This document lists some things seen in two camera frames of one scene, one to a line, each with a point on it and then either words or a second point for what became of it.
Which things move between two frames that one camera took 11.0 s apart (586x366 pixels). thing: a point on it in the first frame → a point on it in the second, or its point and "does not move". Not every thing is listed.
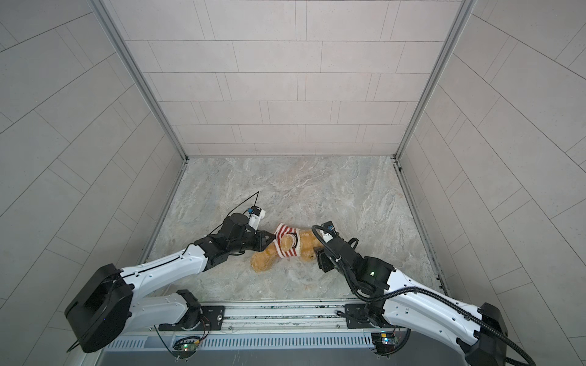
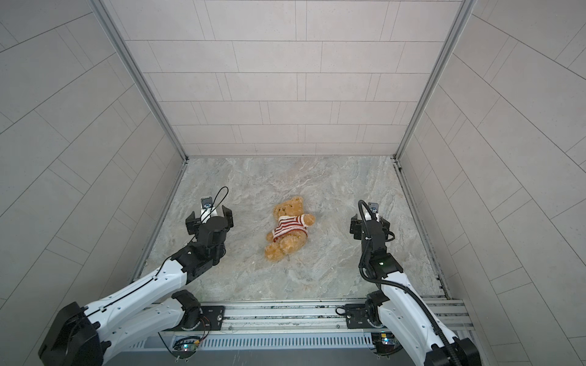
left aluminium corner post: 122,52 does not move
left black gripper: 260,239 → 228,222
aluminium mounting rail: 353,313 does not move
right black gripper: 321,259 → 355,227
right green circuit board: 384,341 does not move
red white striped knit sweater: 282,229 → 287,223
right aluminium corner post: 462,14 does not move
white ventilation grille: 294,341 does not move
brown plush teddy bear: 267,258 → 291,232
